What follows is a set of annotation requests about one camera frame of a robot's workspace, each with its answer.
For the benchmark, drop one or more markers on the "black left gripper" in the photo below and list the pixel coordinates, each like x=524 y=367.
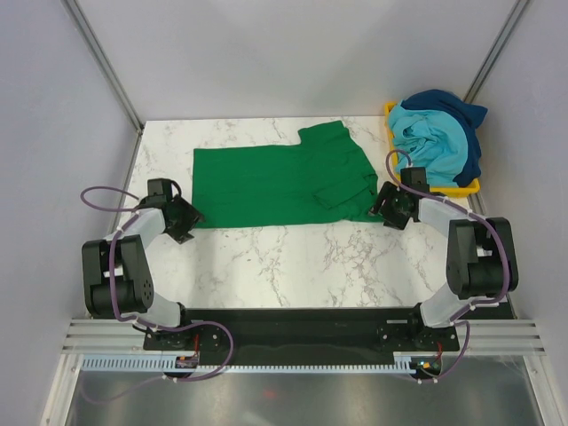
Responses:
x=192 y=217

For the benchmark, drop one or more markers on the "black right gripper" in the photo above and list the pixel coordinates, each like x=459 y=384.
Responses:
x=387 y=193

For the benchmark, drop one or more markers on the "green t shirt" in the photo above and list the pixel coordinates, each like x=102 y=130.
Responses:
x=323 y=179

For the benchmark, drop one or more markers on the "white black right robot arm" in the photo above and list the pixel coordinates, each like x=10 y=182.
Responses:
x=481 y=262

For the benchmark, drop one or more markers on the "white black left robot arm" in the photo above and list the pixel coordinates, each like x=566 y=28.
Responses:
x=117 y=280

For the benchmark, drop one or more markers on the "light blue t shirt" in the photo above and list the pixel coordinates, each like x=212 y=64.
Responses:
x=431 y=139

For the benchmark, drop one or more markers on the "yellow plastic tray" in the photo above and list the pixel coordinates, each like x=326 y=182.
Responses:
x=452 y=192

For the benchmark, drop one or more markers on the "dark blue t shirt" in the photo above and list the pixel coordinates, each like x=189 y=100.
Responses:
x=469 y=116

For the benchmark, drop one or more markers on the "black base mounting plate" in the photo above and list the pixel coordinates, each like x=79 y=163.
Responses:
x=304 y=334

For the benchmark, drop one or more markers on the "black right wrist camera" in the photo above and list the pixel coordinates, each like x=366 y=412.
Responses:
x=415 y=178

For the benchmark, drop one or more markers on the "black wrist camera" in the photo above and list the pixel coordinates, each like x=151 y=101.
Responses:
x=163 y=187
x=415 y=178

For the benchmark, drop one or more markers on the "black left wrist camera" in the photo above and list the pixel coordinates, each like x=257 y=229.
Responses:
x=163 y=187

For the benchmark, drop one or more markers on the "grey slotted cable duct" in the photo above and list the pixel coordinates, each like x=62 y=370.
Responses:
x=178 y=364

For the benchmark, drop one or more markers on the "aluminium extrusion rail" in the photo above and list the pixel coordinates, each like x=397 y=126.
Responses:
x=499 y=337

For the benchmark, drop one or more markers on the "left aluminium corner post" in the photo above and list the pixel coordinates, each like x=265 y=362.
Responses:
x=87 y=33

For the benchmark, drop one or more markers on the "aluminium corner post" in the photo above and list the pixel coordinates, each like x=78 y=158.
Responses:
x=87 y=33
x=498 y=46

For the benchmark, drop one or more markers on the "right aluminium corner post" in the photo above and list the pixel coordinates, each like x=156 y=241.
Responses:
x=498 y=46

